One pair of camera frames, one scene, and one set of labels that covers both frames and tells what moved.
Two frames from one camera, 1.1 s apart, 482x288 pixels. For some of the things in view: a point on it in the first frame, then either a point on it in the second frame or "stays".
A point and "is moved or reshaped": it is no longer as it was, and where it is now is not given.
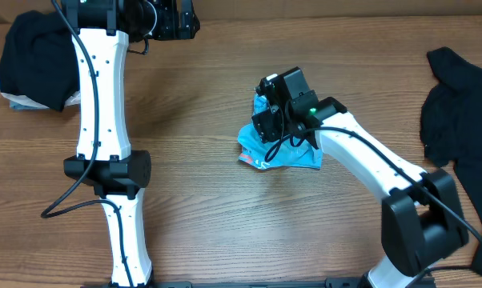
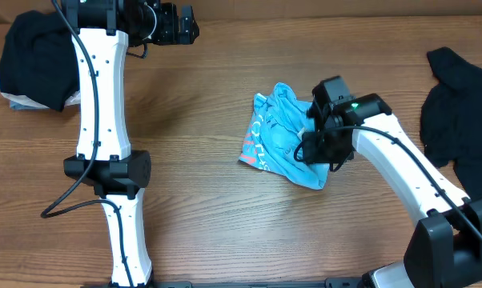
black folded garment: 38,59 stays
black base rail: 260,283 stays
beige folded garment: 22,103 stays
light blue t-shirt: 275,154 is moved or reshaped
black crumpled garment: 459,130 stays
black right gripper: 269,127 -> 316,156
